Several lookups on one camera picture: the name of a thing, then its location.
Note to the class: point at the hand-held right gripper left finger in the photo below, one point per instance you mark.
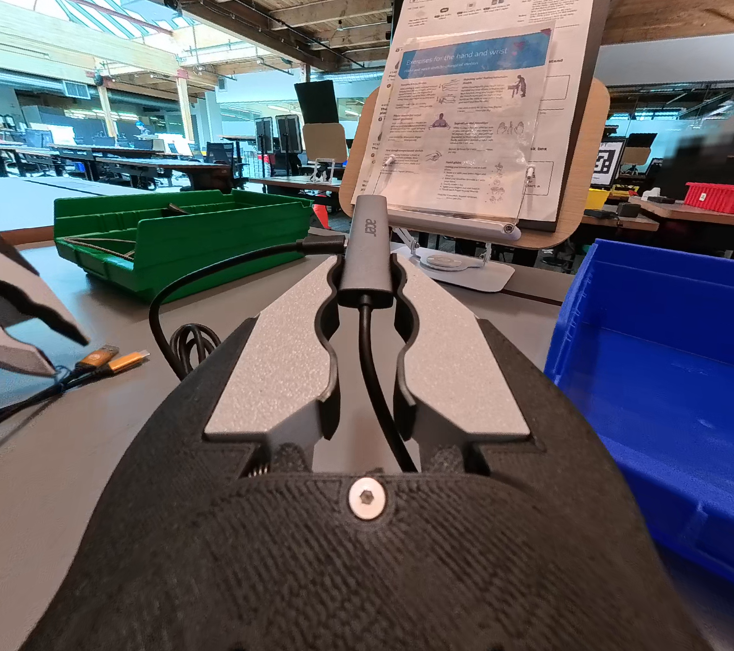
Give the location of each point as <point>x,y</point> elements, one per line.
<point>269,376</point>

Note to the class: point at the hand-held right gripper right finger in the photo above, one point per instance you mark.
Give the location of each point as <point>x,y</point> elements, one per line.
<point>464,376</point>

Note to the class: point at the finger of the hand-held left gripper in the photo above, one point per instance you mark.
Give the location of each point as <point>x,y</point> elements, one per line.
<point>28,290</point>
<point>17,353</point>

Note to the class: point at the grey USB hub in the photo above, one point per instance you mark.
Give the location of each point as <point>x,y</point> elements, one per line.
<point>367,261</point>

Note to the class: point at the green plastic bin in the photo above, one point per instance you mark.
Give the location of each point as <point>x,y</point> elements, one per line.
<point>200,238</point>

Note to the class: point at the grey desk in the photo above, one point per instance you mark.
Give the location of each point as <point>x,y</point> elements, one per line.
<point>86,433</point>

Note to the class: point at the orange floor marker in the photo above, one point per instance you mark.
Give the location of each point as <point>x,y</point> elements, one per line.
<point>321,218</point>

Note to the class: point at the dark wooden table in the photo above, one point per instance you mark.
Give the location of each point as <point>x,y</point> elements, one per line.
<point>160,165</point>

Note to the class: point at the blue plastic bin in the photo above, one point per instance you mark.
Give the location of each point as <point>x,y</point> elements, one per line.
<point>659,376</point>

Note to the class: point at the short wooden table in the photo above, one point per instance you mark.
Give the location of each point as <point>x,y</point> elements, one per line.
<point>619,221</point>

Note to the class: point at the yellow plastic bin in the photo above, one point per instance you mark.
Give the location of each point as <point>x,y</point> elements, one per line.
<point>596,199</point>

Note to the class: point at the black office chair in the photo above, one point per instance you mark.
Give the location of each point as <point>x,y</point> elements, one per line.
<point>223,158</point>

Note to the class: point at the small wooden document stand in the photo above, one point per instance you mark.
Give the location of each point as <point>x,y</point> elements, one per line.
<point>324,143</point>

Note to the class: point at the small marker sign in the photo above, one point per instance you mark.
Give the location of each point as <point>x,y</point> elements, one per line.
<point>609,161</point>

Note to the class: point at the long wooden table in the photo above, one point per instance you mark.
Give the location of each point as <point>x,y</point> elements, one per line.
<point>688,210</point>

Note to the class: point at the black flat panel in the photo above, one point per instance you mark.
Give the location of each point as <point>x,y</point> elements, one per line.
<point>316,101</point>

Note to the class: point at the red plastic bin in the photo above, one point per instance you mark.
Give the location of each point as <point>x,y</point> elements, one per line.
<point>711,198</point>

